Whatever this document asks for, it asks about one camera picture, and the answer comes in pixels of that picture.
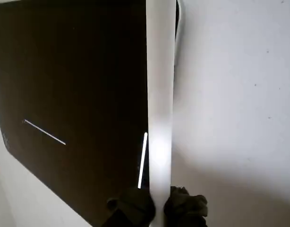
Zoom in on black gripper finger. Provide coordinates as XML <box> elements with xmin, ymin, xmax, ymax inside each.
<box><xmin>101</xmin><ymin>186</ymin><xmax>156</xmax><ymax>227</ymax></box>
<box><xmin>163</xmin><ymin>185</ymin><xmax>209</xmax><ymax>227</ymax></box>

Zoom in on black screen tablet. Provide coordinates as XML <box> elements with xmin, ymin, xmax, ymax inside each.
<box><xmin>0</xmin><ymin>0</ymin><xmax>185</xmax><ymax>227</ymax></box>

